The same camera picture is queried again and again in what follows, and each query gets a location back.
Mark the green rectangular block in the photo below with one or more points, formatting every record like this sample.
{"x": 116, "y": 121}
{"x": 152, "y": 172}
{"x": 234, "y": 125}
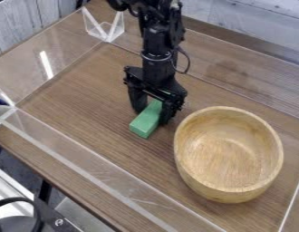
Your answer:
{"x": 145, "y": 122}

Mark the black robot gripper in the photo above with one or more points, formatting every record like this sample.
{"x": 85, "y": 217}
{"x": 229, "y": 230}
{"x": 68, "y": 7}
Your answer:
{"x": 153, "y": 80}

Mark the black chair armrest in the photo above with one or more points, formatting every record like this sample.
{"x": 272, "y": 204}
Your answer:
{"x": 20, "y": 215}

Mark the clear acrylic tray wall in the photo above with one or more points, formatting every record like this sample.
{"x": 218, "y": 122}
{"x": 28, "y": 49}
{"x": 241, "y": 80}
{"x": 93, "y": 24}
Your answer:
{"x": 65, "y": 127}

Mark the black table leg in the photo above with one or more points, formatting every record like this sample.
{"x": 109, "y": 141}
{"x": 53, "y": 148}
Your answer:
{"x": 45, "y": 191}

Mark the light wooden bowl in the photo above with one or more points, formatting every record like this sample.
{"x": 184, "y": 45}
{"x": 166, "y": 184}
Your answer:
{"x": 228, "y": 154}

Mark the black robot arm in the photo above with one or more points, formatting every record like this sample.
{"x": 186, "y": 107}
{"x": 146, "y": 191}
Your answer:
{"x": 162, "y": 32}

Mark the clear acrylic corner bracket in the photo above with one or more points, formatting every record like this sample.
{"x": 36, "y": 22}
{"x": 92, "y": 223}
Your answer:
{"x": 104, "y": 31}

